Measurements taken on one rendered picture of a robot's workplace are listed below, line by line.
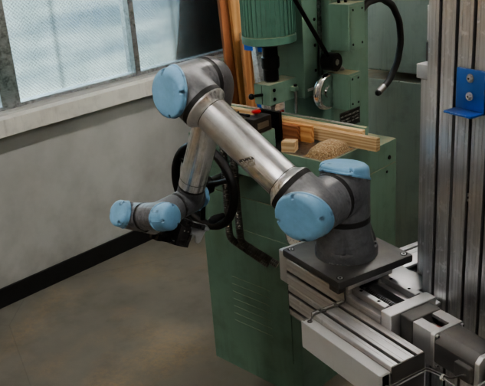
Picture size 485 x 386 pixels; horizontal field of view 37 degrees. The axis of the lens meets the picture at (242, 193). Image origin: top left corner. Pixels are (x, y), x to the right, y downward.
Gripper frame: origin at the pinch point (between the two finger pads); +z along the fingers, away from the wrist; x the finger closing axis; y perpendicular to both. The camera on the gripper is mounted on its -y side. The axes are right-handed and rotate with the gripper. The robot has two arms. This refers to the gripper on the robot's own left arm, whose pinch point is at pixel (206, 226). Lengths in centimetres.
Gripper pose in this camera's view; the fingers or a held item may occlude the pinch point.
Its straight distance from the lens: 222.9
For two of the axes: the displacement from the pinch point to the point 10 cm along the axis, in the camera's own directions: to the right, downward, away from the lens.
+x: 7.2, 2.1, -6.6
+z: 6.3, 2.0, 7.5
